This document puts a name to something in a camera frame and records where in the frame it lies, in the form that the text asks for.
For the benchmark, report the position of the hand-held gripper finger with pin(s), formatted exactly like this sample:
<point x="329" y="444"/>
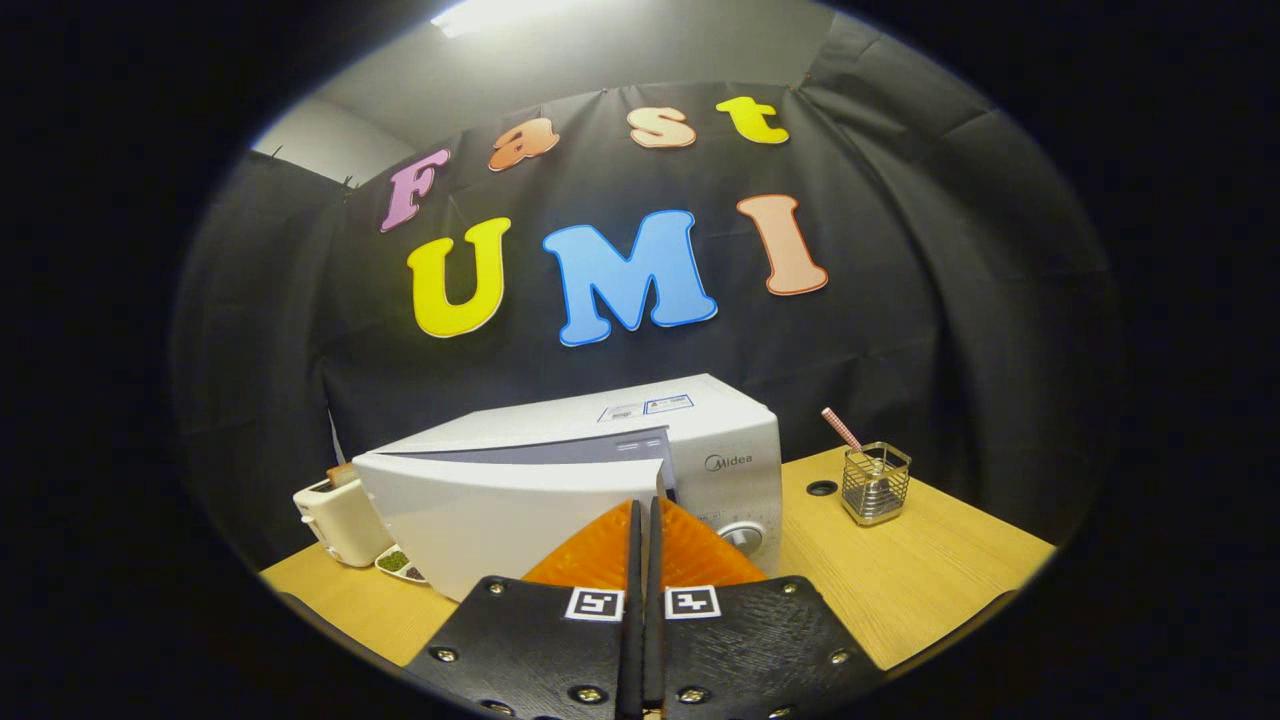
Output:
<point x="632" y="650"/>
<point x="654" y="650"/>

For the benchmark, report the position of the white microwave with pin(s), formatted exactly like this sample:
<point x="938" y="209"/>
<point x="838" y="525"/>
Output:
<point x="500" y="520"/>

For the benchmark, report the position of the white divided bean dish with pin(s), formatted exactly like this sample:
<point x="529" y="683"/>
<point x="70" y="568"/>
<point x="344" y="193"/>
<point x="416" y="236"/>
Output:
<point x="393" y="561"/>

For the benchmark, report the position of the pink striped straw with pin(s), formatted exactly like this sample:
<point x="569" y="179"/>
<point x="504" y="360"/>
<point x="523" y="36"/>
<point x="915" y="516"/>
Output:
<point x="840" y="427"/>

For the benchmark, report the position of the cream toaster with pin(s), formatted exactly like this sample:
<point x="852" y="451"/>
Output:
<point x="340" y="525"/>

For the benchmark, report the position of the toast slice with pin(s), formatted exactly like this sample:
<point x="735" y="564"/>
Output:
<point x="340" y="474"/>

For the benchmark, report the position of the black backdrop cloth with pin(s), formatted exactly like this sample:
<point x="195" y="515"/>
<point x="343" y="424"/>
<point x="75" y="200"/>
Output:
<point x="950" y="300"/>

